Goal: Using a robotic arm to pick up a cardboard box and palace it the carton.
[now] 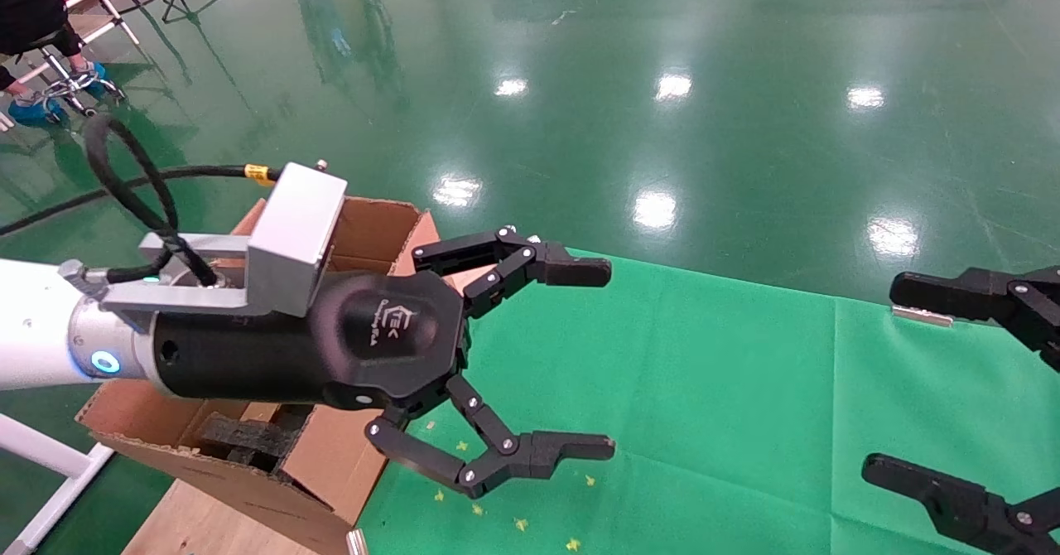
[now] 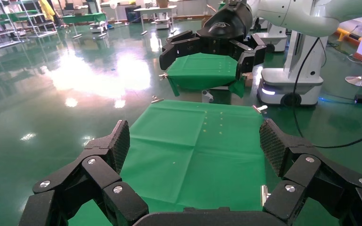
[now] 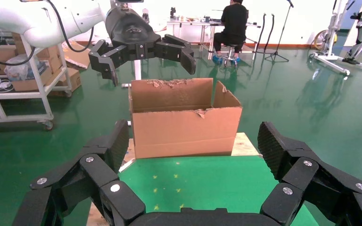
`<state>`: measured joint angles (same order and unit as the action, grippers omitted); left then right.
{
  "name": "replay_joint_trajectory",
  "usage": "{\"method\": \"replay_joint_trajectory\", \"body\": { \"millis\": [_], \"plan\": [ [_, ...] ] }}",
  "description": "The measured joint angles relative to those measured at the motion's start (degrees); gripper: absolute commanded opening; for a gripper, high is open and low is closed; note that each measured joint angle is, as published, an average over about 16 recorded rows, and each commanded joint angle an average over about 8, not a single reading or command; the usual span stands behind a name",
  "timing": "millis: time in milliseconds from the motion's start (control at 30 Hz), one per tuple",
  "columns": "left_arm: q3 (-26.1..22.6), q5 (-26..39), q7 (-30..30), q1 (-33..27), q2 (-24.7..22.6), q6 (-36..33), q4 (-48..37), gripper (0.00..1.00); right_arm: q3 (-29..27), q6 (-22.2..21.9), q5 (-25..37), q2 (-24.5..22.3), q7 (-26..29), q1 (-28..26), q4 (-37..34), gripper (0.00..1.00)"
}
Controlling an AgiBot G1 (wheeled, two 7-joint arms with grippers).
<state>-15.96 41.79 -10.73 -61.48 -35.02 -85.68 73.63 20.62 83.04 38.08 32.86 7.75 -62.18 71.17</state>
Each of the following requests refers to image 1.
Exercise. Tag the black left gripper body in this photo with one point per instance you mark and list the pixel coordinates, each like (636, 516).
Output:
(389, 331)

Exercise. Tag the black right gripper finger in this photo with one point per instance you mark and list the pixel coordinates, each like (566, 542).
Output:
(961, 505)
(969, 294)

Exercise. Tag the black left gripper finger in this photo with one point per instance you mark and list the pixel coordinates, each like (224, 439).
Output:
(538, 451)
(571, 270)

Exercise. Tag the large open cardboard carton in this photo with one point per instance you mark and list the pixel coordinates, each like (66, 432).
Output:
(331, 464)

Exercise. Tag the narrow green table cloth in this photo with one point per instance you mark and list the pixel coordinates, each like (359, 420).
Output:
(927, 406)

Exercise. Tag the large green table cloth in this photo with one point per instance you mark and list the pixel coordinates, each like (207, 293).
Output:
(704, 414)

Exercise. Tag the black foam block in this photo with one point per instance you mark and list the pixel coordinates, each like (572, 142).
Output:
(240, 437)

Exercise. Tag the blue shoe cover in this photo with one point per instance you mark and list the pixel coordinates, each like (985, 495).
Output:
(93, 69)
(33, 112)

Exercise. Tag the silver stand leg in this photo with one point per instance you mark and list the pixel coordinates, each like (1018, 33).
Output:
(108, 0)

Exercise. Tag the person in black clothes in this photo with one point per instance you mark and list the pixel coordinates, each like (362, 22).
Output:
(25, 8)

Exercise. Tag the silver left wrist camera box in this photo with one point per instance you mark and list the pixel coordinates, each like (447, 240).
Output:
(294, 224)

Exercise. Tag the white metal frame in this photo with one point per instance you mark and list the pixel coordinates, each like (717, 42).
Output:
(41, 447)

